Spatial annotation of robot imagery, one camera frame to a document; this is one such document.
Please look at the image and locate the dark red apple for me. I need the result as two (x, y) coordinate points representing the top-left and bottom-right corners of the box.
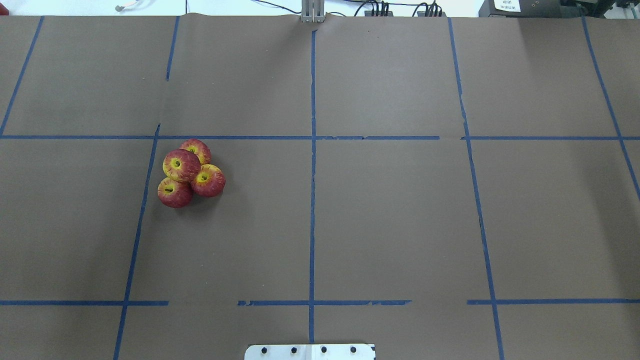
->
(162, 148), (201, 182)

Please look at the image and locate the red yellow apple left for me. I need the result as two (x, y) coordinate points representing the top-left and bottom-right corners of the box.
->
(190, 164), (226, 198)

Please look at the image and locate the red yellow apple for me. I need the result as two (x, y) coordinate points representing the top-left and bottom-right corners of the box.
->
(157, 177), (194, 208)
(179, 138), (211, 165)
(190, 164), (226, 198)

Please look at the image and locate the red yellow apple front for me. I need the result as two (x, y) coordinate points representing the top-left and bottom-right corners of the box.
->
(179, 138), (211, 165)

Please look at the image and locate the red yellow apple back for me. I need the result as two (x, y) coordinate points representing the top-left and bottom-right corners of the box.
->
(157, 177), (194, 208)

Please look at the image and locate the black desktop computer box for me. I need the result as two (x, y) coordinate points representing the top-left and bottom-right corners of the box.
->
(478, 0), (581, 19)

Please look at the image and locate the aluminium frame post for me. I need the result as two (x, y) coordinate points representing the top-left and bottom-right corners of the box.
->
(301, 0), (326, 24)

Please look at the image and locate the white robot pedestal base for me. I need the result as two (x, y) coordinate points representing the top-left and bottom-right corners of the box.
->
(244, 343), (377, 360)

